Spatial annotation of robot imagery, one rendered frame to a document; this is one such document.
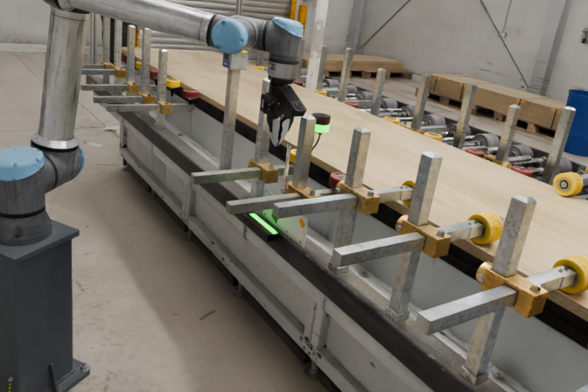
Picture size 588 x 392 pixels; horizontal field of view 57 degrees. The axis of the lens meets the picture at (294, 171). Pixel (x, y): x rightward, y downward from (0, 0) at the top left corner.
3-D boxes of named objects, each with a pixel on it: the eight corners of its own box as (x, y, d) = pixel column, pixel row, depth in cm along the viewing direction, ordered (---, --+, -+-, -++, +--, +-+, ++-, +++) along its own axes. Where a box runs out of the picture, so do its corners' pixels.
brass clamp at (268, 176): (263, 184, 185) (265, 171, 184) (245, 171, 196) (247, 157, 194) (279, 182, 189) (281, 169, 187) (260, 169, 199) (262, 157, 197)
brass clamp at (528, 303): (526, 319, 105) (533, 297, 104) (471, 284, 116) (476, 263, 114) (543, 311, 109) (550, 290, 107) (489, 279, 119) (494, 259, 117)
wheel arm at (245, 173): (193, 187, 174) (194, 175, 173) (189, 183, 177) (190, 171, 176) (304, 176, 198) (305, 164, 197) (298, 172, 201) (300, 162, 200)
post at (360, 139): (334, 286, 159) (362, 129, 143) (327, 280, 161) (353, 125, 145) (344, 283, 160) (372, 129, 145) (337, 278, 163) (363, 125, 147)
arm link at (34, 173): (-19, 208, 167) (-23, 155, 162) (17, 190, 183) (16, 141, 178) (25, 218, 165) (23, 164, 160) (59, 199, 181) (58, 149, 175)
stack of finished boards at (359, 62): (402, 71, 1046) (404, 62, 1041) (305, 70, 901) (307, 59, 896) (374, 64, 1102) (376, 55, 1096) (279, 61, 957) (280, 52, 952)
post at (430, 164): (394, 331, 139) (433, 154, 123) (384, 323, 142) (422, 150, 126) (403, 327, 141) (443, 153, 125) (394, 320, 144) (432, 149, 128)
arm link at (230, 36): (14, -45, 147) (248, 19, 140) (43, -41, 158) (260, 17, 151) (11, -1, 151) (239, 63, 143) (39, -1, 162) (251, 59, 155)
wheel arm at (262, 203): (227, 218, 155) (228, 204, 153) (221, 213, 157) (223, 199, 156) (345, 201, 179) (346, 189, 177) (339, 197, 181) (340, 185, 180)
